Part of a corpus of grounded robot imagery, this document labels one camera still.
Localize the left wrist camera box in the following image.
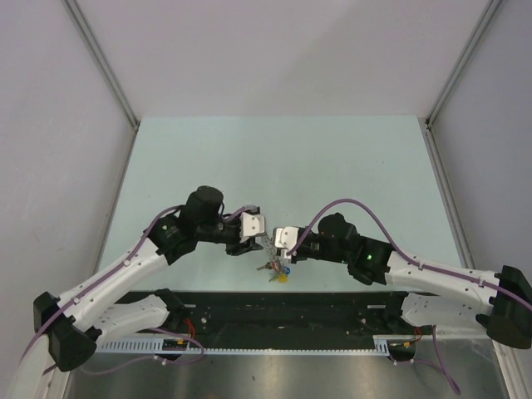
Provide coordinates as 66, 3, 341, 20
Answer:
239, 205, 266, 243

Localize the metal keyring disc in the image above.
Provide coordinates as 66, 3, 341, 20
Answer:
261, 235, 285, 273

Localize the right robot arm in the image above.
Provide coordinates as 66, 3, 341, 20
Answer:
273, 213, 531, 349

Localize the right aluminium frame post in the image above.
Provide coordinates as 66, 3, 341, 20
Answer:
426, 0, 504, 126

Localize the grey slotted cable duct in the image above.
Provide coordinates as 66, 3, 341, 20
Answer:
96, 336, 404, 357

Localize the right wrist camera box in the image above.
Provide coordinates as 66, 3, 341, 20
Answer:
273, 226, 304, 262

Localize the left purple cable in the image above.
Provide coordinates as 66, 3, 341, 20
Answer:
18, 204, 250, 375

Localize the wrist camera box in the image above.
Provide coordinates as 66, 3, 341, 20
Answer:
239, 205, 266, 243
273, 226, 304, 262

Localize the aluminium frame post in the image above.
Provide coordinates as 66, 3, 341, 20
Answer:
426, 0, 504, 126
61, 0, 140, 131

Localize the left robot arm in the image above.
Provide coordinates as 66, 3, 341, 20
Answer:
33, 186, 266, 372

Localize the left aluminium frame post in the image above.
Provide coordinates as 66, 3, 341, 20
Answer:
61, 0, 140, 131

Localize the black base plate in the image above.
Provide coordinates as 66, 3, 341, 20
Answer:
120, 290, 433, 350

